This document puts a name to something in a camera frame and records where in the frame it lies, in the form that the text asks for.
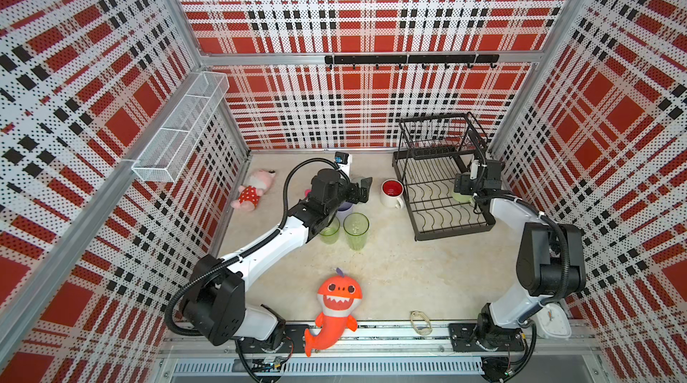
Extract light green ceramic mug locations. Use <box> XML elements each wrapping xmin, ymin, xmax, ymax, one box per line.
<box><xmin>452</xmin><ymin>192</ymin><xmax>474</xmax><ymax>204</ymax></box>

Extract black wire dish rack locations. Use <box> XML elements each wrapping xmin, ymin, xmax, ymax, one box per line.
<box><xmin>392</xmin><ymin>112</ymin><xmax>496</xmax><ymax>242</ymax></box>

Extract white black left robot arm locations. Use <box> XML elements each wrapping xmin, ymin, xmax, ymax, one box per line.
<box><xmin>166</xmin><ymin>168</ymin><xmax>373</xmax><ymax>345</ymax></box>

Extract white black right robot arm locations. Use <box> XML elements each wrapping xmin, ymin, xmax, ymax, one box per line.
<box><xmin>454</xmin><ymin>158</ymin><xmax>587</xmax><ymax>329</ymax></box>

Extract purple plastic cup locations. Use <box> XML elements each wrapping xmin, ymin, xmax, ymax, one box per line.
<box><xmin>336</xmin><ymin>202</ymin><xmax>354</xmax><ymax>222</ymax></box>

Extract white mug red inside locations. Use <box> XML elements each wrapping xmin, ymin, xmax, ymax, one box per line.
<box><xmin>380</xmin><ymin>179</ymin><xmax>405</xmax><ymax>209</ymax></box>

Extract tall green plastic cup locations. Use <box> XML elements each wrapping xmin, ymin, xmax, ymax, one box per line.
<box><xmin>343</xmin><ymin>212</ymin><xmax>370</xmax><ymax>251</ymax></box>

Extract short green plastic cup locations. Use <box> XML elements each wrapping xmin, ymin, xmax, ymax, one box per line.
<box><xmin>318</xmin><ymin>217</ymin><xmax>341</xmax><ymax>245</ymax></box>

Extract pink pig plush red dress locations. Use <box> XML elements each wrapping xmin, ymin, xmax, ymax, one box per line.
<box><xmin>231</xmin><ymin>170</ymin><xmax>277</xmax><ymax>211</ymax></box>

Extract orange shark plush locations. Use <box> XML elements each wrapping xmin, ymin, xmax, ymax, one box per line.
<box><xmin>304</xmin><ymin>268</ymin><xmax>363</xmax><ymax>357</ymax></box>

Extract rubber band loop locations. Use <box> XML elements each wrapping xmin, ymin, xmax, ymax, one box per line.
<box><xmin>409</xmin><ymin>311</ymin><xmax>433</xmax><ymax>337</ymax></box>

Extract white kitchen timer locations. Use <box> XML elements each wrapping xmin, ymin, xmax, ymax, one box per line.
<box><xmin>533</xmin><ymin>304</ymin><xmax>573</xmax><ymax>339</ymax></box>

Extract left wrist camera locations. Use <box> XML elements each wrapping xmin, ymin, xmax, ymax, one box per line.
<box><xmin>335</xmin><ymin>152</ymin><xmax>352</xmax><ymax>177</ymax></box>

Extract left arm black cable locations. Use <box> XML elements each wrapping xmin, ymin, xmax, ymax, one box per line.
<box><xmin>163</xmin><ymin>157</ymin><xmax>345</xmax><ymax>337</ymax></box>

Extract black wall hook rail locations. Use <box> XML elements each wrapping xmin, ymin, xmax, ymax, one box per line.
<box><xmin>324</xmin><ymin>53</ymin><xmax>500</xmax><ymax>68</ymax></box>

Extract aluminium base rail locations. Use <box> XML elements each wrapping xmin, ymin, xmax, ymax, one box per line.
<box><xmin>152</xmin><ymin>320</ymin><xmax>613</xmax><ymax>382</ymax></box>

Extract white wire wall basket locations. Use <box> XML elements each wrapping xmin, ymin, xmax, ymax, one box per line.
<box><xmin>132</xmin><ymin>72</ymin><xmax>228</xmax><ymax>183</ymax></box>

